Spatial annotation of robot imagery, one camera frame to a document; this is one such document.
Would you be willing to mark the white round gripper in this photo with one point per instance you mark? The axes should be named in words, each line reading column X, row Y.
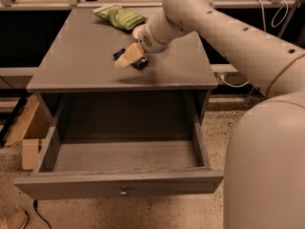
column 148, row 42

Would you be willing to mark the dark blue rxbar wrapper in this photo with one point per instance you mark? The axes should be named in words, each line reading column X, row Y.
column 141, row 62

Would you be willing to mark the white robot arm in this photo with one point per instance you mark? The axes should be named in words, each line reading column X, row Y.
column 264, row 179

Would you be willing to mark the grey open top drawer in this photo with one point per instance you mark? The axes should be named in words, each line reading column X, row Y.
column 89, row 157

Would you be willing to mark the round metal drawer knob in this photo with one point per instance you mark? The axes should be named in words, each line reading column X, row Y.
column 124, row 192

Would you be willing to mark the white round bowl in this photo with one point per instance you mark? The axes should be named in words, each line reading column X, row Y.
column 137, row 30

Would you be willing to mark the green chip bag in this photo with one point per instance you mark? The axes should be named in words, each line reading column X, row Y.
column 120, row 17

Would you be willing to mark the grey wooden cabinet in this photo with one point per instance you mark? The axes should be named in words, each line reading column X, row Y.
column 80, row 64

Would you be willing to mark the light wooden box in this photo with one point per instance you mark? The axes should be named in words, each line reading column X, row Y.
column 29, row 130

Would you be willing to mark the tan shoe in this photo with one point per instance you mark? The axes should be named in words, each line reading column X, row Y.
column 17, row 220

